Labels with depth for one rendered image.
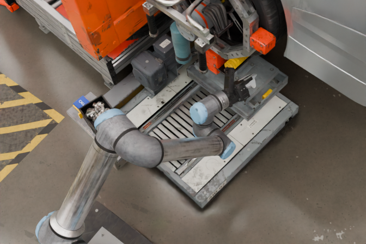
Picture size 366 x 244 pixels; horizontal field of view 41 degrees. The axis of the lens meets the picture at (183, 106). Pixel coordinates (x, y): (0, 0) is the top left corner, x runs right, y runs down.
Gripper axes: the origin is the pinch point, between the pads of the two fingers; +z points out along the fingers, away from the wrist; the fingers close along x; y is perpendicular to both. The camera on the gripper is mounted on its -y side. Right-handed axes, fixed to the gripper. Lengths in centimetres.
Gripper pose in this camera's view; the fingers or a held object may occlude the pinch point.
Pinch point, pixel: (253, 74)
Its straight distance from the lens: 235.1
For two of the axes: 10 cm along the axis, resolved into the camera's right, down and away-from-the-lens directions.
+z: 7.8, -4.7, 4.1
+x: 4.8, 0.4, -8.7
